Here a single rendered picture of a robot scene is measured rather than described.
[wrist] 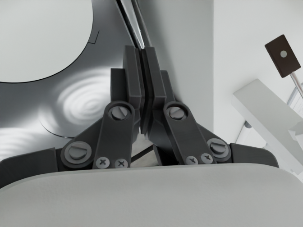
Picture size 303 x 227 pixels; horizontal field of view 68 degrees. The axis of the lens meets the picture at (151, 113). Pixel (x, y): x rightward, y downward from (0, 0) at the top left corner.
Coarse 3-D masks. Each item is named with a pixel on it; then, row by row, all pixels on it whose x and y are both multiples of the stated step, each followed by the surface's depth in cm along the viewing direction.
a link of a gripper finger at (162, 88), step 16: (144, 48) 12; (144, 64) 11; (144, 80) 11; (160, 80) 10; (160, 96) 9; (144, 112) 11; (160, 112) 10; (144, 128) 11; (160, 128) 10; (160, 144) 10; (208, 144) 9; (224, 144) 9; (176, 160) 10; (224, 160) 9
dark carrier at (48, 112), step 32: (96, 0) 16; (96, 32) 17; (96, 64) 19; (0, 96) 17; (32, 96) 19; (64, 96) 21; (96, 96) 22; (0, 128) 20; (32, 128) 21; (64, 128) 24; (0, 160) 23
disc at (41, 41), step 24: (0, 0) 13; (24, 0) 14; (48, 0) 14; (72, 0) 15; (0, 24) 14; (24, 24) 14; (48, 24) 15; (72, 24) 16; (0, 48) 15; (24, 48) 16; (48, 48) 16; (72, 48) 17; (0, 72) 16; (24, 72) 17; (48, 72) 18
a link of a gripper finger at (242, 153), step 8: (232, 144) 10; (240, 144) 10; (232, 152) 9; (240, 152) 9; (248, 152) 9; (256, 152) 10; (264, 152) 10; (232, 160) 9; (240, 160) 9; (248, 160) 9; (256, 160) 9; (264, 160) 9; (272, 160) 9
